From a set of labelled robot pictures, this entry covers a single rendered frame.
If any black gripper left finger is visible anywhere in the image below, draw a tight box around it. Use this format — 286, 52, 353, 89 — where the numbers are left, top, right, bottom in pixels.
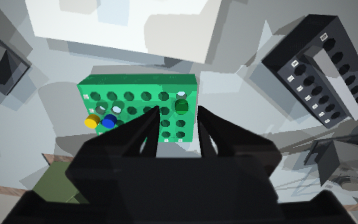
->
76, 106, 160, 157

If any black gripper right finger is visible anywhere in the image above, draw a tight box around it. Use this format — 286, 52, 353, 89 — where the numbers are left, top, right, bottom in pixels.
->
197, 105, 282, 177

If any dark grey block with round holes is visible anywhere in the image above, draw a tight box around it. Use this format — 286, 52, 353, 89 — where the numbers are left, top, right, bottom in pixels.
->
262, 14, 358, 129

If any yellow-capped tube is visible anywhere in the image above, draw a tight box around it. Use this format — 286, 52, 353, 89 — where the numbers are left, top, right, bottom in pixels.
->
85, 106, 105, 128

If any green tube rack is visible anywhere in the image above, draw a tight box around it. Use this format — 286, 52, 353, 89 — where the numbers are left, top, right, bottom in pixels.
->
77, 74, 197, 142

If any grey bench mat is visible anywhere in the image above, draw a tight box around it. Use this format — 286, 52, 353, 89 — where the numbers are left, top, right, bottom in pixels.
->
0, 0, 358, 203

